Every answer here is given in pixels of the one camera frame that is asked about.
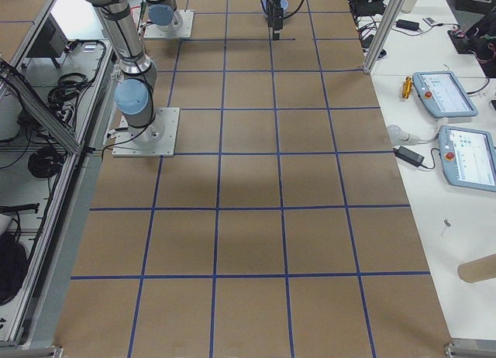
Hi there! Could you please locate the teach pendant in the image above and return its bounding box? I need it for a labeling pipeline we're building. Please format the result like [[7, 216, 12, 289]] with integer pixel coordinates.
[[412, 71, 478, 119], [438, 126, 495, 192]]

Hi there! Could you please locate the white light bulb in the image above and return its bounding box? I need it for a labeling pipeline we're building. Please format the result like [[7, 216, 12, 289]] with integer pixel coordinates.
[[387, 125, 434, 146]]

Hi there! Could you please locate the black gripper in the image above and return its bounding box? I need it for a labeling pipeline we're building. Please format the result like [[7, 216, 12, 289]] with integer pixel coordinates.
[[265, 0, 284, 40]]

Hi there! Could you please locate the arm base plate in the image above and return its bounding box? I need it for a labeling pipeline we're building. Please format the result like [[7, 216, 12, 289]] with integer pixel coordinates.
[[112, 107, 180, 157], [143, 9, 195, 40]]

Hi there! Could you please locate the aluminium frame post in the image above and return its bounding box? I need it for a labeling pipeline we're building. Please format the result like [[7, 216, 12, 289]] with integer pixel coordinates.
[[363, 0, 405, 74]]

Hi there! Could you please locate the far teach pendant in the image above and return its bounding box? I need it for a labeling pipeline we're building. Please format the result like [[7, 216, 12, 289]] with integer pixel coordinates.
[[412, 71, 478, 119]]

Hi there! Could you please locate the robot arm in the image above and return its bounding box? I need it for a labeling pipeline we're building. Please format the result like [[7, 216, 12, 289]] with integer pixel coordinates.
[[145, 0, 183, 32], [85, 0, 184, 144]]

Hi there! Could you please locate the yellow tool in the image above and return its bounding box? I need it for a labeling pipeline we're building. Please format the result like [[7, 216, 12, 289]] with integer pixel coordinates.
[[401, 77, 412, 99]]

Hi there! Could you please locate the cardboard tube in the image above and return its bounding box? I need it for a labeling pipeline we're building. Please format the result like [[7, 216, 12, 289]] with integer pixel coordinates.
[[457, 254, 495, 284]]

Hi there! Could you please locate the near teach pendant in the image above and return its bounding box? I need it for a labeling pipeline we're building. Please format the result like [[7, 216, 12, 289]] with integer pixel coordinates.
[[438, 126, 495, 192]]

